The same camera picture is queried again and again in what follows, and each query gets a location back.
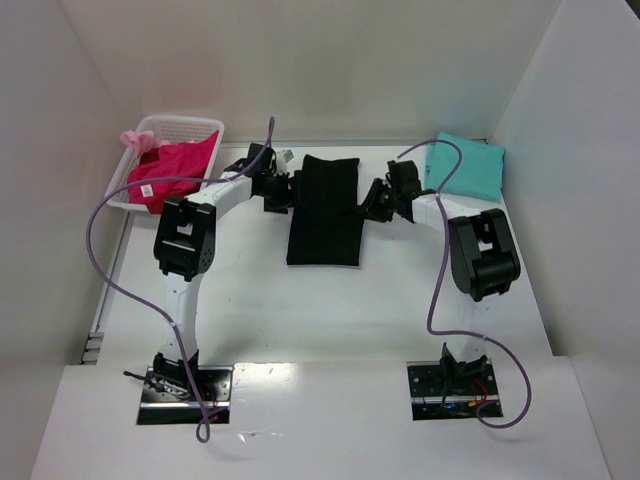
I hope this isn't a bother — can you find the black t shirt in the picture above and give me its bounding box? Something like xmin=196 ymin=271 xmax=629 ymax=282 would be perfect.
xmin=286 ymin=155 xmax=364 ymax=267

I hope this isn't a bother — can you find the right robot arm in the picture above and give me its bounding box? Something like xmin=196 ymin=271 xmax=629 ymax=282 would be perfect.
xmin=362 ymin=161 xmax=521 ymax=393

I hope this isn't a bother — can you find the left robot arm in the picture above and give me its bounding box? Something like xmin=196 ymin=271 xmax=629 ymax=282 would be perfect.
xmin=152 ymin=143 xmax=294 ymax=395

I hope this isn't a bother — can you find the folded teal t shirt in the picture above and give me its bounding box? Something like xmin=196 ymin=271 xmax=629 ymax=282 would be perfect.
xmin=424 ymin=132 xmax=506 ymax=203

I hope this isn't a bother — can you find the magenta t shirt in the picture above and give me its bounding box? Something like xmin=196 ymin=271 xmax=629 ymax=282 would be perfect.
xmin=126 ymin=130 xmax=220 ymax=209

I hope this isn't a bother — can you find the red t shirt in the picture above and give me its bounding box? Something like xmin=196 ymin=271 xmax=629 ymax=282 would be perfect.
xmin=142 ymin=192 xmax=167 ymax=215

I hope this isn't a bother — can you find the pink cloth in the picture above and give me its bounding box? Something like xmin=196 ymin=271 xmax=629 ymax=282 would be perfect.
xmin=119 ymin=130 xmax=163 ymax=157

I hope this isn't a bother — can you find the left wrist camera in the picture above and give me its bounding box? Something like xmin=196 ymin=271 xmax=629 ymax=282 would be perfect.
xmin=275 ymin=149 xmax=294 ymax=175

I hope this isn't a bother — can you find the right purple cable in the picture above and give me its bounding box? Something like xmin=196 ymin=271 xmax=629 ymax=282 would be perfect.
xmin=397 ymin=140 xmax=534 ymax=429

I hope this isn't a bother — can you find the purple cable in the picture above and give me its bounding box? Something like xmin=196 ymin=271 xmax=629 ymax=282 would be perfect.
xmin=397 ymin=140 xmax=534 ymax=429
xmin=85 ymin=116 xmax=277 ymax=444

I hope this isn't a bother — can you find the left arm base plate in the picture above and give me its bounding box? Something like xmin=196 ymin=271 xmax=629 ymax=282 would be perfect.
xmin=136 ymin=366 xmax=233 ymax=426

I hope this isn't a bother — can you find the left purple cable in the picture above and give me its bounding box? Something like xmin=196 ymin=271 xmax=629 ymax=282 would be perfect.
xmin=85 ymin=116 xmax=277 ymax=444

